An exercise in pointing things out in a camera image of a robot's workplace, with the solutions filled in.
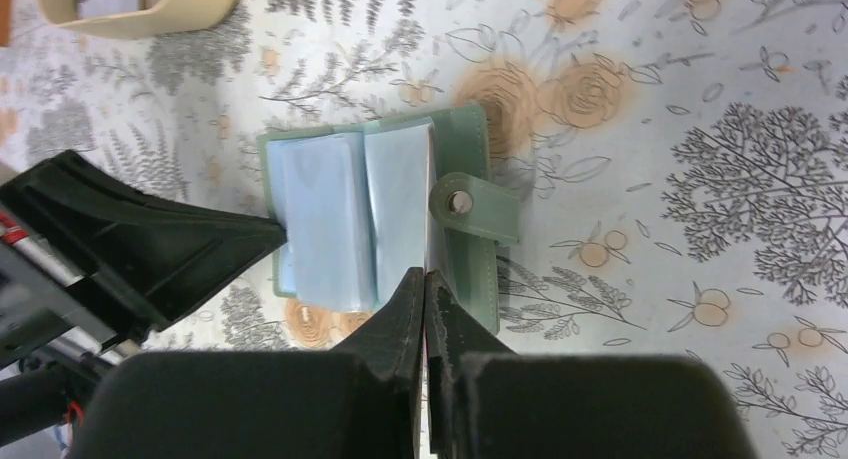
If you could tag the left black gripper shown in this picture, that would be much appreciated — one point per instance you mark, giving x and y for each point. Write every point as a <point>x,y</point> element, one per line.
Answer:
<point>86,255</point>

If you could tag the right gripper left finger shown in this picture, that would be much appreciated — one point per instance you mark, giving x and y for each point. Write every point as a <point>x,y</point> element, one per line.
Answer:
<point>359,399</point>

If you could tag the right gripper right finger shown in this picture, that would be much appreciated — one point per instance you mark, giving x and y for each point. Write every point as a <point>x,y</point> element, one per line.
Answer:
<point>487,401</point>

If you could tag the green card holder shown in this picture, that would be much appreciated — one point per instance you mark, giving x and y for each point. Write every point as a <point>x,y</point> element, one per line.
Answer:
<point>363,203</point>

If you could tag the beige oval tray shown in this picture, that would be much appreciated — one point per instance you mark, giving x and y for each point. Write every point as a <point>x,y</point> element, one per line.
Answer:
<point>164,17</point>

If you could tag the floral table mat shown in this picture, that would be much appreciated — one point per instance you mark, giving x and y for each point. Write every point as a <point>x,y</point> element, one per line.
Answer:
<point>682,163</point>

